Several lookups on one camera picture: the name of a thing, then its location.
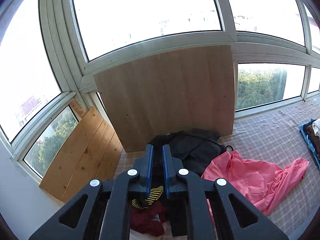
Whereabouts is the dark red yellow garment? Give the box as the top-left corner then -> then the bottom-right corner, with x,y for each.
130,186 -> 169,237

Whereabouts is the brown folded garment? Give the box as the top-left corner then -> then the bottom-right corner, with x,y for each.
306,125 -> 320,156

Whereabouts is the white folded garment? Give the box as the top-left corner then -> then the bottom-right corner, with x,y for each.
312,119 -> 320,137

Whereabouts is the large upright wooden board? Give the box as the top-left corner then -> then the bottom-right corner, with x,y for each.
94,46 -> 235,152

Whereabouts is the blue folded garment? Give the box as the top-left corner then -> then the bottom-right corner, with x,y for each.
299,119 -> 319,169

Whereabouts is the pine plank board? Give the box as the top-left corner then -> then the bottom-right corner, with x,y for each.
40,107 -> 123,203

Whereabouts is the black bag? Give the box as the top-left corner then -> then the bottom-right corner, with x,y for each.
150,128 -> 234,176

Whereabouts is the plaid checkered blanket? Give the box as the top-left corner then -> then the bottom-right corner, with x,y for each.
113,99 -> 320,238

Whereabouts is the pink shirt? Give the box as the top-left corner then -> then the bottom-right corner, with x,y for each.
201,151 -> 309,215

